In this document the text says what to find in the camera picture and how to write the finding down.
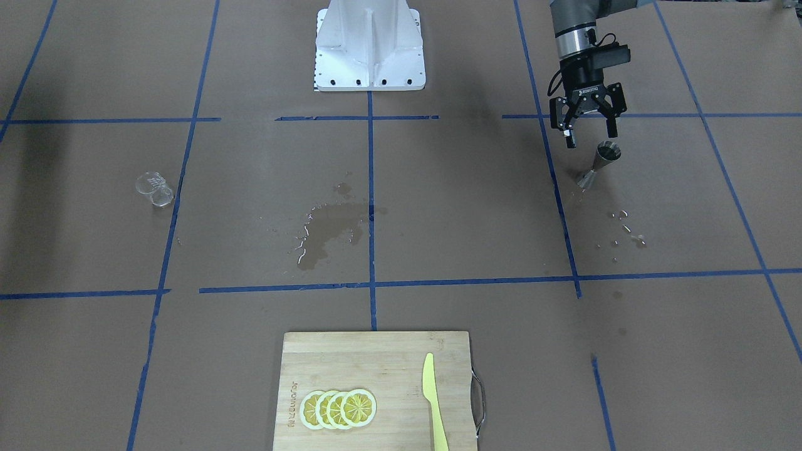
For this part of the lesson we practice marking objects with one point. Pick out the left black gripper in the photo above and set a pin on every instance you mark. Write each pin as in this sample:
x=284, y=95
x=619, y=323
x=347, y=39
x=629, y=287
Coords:
x=583, y=79

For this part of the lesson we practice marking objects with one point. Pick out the steel measuring jigger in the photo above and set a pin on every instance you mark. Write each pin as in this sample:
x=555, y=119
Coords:
x=606, y=152

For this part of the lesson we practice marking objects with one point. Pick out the clear glass cup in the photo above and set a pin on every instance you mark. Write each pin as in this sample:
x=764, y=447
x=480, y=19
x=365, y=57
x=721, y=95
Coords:
x=155, y=188

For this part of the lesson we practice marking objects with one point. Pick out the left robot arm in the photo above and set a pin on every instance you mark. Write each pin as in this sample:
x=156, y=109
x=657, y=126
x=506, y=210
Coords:
x=575, y=25

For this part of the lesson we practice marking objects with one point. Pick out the yellow plastic knife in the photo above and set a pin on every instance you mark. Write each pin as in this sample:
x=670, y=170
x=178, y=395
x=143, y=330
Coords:
x=429, y=385

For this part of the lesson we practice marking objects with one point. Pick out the bamboo cutting board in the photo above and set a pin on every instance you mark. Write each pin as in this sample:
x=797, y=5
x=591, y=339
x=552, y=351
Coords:
x=389, y=364

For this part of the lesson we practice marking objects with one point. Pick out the lemon slice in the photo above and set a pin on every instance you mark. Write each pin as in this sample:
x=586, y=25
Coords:
x=333, y=411
x=309, y=410
x=359, y=407
x=321, y=409

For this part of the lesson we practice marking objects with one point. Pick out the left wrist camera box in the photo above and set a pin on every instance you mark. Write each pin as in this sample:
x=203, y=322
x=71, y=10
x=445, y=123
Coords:
x=609, y=55

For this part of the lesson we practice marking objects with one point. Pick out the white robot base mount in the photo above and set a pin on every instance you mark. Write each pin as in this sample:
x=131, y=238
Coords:
x=369, y=46

